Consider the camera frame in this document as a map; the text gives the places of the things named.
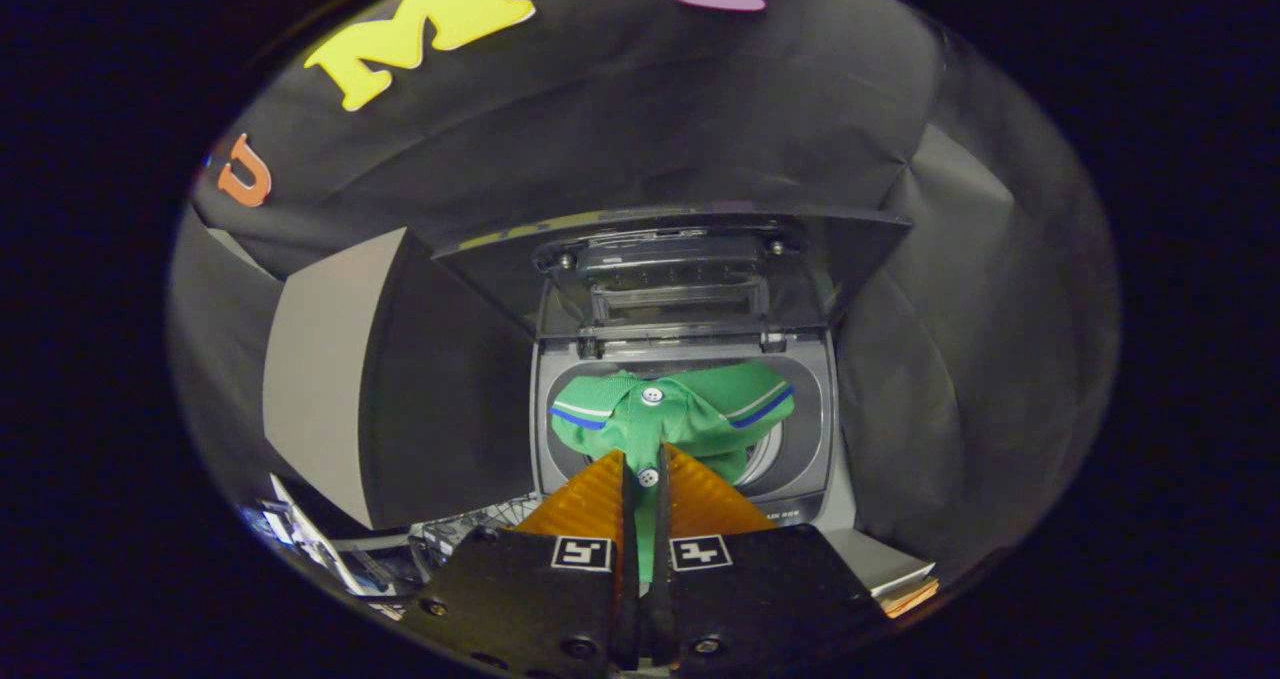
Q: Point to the orange and white packet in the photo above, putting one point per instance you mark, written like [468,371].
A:
[910,597]

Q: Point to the black backdrop cloth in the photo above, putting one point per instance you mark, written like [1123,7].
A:
[650,109]

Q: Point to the green polo shirt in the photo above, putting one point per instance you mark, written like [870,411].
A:
[690,414]

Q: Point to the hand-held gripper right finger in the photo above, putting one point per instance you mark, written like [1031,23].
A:
[760,599]

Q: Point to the dark washing machine lid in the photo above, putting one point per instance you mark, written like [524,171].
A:
[660,259]

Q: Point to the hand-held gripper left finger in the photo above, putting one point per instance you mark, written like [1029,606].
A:
[530,599]

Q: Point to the grey cabinet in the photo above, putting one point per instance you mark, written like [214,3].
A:
[320,359]

